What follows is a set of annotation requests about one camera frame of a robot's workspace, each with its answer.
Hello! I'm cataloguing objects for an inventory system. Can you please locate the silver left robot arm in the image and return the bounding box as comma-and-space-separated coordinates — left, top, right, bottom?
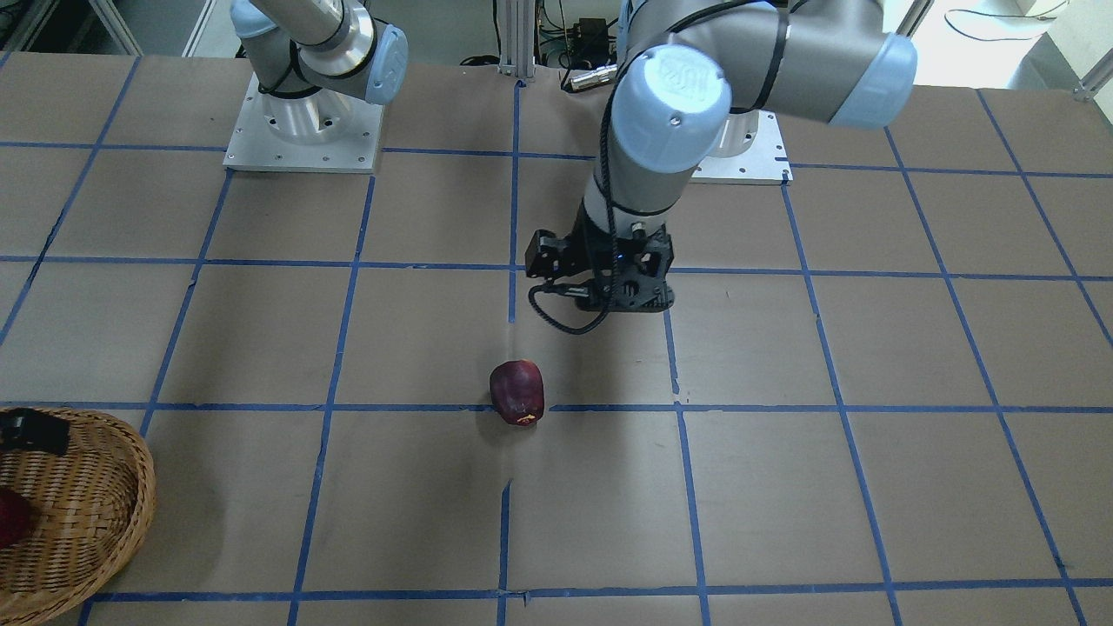
524, 1, 918, 316

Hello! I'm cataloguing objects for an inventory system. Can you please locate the woven wicker basket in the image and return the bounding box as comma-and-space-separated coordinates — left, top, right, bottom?
3, 407, 157, 625

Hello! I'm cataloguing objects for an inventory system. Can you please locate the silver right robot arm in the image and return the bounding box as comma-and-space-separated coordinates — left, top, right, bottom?
228, 1, 408, 173

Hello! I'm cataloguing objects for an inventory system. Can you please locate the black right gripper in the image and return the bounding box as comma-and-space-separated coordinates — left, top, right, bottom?
1, 407, 70, 456

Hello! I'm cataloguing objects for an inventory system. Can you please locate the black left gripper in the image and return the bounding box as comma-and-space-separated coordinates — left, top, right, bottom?
524, 219, 674, 313

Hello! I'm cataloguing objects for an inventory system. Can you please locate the black coiled gripper cable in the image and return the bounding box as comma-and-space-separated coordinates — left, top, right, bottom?
529, 283, 620, 336

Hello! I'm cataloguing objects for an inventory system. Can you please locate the dark red apple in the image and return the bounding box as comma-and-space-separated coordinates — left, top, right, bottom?
489, 359, 545, 427

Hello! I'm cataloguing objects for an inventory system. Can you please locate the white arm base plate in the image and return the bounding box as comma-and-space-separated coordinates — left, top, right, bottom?
223, 76, 386, 175
691, 110, 794, 185

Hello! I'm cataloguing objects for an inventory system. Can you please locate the red yellow apple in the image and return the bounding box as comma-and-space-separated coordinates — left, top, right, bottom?
1, 487, 36, 549

